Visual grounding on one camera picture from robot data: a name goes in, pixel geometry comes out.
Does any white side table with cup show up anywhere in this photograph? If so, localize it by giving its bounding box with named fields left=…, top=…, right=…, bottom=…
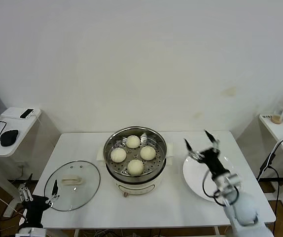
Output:
left=258, top=113, right=283, bottom=215

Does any white steamed baozi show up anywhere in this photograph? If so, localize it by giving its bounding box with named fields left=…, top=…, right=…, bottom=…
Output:
left=110, top=148, right=127, bottom=163
left=127, top=159, right=144, bottom=176
left=126, top=135, right=141, bottom=149
left=140, top=145, right=156, bottom=160

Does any glass lid with cream handle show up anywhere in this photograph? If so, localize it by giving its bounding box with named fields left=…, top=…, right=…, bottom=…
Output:
left=44, top=160, right=101, bottom=212

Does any stainless steel steamer basket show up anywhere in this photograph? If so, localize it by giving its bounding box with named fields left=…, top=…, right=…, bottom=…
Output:
left=104, top=125, right=168, bottom=182

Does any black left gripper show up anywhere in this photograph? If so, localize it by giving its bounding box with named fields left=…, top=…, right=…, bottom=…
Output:
left=19, top=174, right=60, bottom=228

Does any white round plate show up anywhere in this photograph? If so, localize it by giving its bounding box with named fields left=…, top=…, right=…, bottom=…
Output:
left=182, top=155, right=241, bottom=203

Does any flat white box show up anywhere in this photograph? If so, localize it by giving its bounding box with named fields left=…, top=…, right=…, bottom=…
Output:
left=1, top=108, right=36, bottom=120

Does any white side table with laptop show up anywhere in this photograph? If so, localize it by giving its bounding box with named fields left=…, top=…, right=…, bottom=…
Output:
left=0, top=106, right=43, bottom=218

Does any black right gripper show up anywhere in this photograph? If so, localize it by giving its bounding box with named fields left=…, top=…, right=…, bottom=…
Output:
left=183, top=129, right=231, bottom=176

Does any black and white handheld device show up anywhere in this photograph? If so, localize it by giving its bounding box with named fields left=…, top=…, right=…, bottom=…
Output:
left=20, top=108, right=35, bottom=119

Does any cream electric cooking pot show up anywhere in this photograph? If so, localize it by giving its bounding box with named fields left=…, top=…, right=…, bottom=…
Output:
left=96, top=142, right=176, bottom=198

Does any black computer mouse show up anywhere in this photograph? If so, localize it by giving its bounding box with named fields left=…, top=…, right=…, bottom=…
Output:
left=0, top=129, right=19, bottom=147

